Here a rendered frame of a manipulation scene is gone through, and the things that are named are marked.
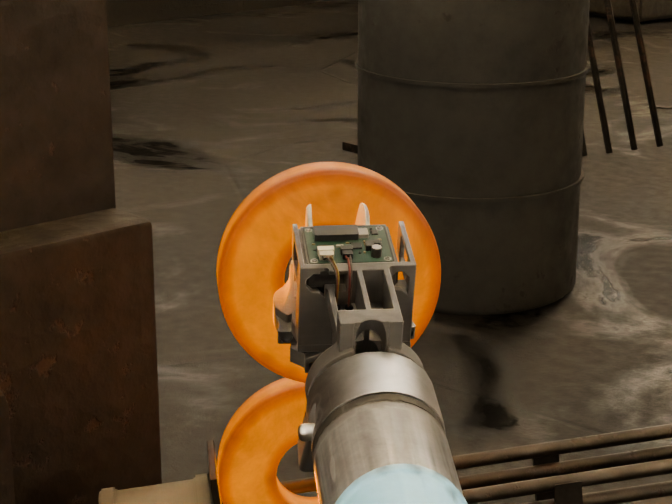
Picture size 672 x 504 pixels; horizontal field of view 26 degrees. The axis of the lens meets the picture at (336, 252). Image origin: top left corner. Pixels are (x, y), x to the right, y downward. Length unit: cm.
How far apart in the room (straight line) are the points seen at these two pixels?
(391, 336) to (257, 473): 37
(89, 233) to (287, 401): 24
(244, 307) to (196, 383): 222
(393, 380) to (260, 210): 23
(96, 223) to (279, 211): 32
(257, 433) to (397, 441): 41
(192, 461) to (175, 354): 58
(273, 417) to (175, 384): 208
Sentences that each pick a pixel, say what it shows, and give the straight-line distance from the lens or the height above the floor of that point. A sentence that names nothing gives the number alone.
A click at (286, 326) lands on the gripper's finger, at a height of 90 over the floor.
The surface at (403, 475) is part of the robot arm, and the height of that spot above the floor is 90.
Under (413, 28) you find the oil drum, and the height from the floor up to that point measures 71.
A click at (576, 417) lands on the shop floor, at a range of 308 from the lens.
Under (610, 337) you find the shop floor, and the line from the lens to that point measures 354.
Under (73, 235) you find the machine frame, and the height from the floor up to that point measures 87.
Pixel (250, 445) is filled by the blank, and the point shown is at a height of 74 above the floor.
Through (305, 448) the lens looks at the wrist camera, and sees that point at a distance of 94.
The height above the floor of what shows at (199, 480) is 70.
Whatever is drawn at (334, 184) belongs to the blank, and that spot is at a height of 97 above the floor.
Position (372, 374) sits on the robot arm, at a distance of 80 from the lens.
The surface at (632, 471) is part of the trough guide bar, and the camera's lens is 121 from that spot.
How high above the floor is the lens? 122
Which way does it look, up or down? 17 degrees down
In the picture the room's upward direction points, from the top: straight up
